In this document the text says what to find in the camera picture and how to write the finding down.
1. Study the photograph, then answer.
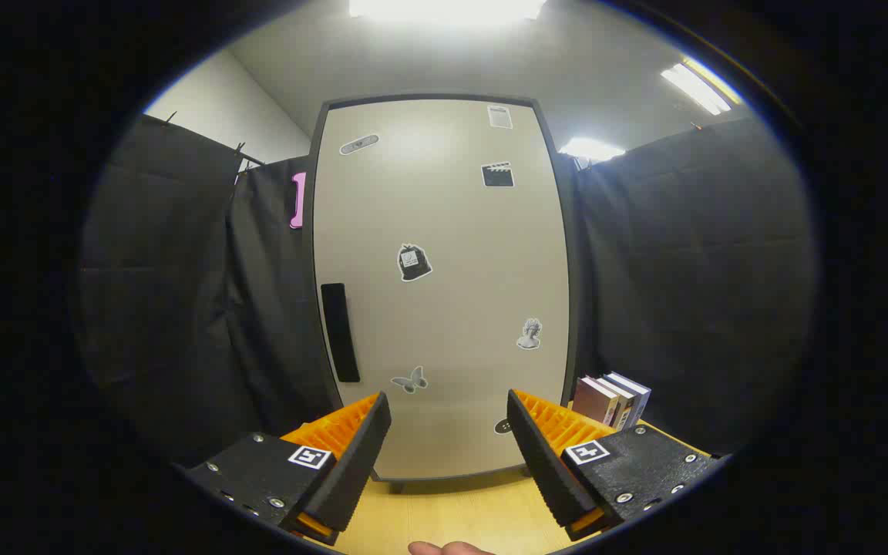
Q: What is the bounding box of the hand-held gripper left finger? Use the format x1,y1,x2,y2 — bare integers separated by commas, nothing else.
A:
182,391,392,547

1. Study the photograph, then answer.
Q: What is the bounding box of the brown cover book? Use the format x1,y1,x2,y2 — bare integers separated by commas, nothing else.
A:
597,375,636,429

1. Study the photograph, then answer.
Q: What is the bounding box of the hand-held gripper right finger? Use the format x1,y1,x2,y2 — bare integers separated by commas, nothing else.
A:
507,389,726,542

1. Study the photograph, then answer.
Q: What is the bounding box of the long ceiling tube light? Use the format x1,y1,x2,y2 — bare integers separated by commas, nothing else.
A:
660,58,744,116

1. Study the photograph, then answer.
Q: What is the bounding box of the white and blue book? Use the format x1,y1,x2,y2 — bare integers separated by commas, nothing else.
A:
606,372,652,429

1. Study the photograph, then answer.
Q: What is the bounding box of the wide ceiling light panel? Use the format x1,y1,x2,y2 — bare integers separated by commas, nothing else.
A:
348,0,547,20

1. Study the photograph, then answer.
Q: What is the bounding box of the black door handle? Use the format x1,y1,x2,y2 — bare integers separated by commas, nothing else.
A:
321,283,362,384

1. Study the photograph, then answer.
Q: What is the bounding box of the small ceiling light panel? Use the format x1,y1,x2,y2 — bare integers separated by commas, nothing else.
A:
560,137,626,163

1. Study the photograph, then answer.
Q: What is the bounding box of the dark grey cabinet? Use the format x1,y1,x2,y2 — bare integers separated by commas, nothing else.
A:
301,92,580,494

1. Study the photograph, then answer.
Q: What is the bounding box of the black backdrop cloth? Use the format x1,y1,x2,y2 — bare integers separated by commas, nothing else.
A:
78,114,819,471

